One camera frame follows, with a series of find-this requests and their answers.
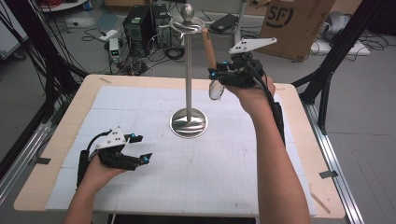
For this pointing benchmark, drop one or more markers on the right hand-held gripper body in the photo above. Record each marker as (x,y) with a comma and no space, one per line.
(243,76)

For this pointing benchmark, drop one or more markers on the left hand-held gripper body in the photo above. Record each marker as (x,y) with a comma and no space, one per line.
(113,160)

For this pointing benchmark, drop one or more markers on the steel utensil stand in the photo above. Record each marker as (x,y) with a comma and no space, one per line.
(188,77)

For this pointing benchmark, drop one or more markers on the person's left hand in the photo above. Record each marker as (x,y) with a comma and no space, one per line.
(96,175)

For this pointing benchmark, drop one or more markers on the person's right hand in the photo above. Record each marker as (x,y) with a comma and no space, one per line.
(253,98)

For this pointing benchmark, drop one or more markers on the flat black device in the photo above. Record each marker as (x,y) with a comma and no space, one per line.
(224,22)

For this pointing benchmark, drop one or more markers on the white grid mat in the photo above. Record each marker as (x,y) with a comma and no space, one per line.
(186,174)

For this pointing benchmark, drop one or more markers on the white stand pole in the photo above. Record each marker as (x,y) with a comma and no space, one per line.
(239,18)

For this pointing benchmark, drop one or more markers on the black tape piece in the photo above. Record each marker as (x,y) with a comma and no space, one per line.
(328,174)
(43,160)

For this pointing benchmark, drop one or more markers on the brown cardboard box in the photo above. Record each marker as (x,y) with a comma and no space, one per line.
(299,28)

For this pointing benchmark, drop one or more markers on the slim black computer tower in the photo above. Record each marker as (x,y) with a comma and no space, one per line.
(160,14)

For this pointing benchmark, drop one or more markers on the white flat platform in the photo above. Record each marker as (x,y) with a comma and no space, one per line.
(330,48)

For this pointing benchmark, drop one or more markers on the white box with green light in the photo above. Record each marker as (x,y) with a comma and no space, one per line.
(114,46)

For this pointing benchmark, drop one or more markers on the grey rounded device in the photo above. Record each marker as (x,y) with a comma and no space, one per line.
(334,25)

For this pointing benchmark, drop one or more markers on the white power strip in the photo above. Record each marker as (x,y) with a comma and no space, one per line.
(108,34)

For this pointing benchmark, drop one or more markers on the thin wooden stick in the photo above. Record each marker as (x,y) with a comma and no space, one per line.
(320,202)

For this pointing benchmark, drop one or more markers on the aluminium rail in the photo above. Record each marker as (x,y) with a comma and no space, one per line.
(25,155)
(336,165)

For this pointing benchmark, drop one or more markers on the black metal frame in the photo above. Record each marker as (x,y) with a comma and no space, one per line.
(339,46)
(40,46)

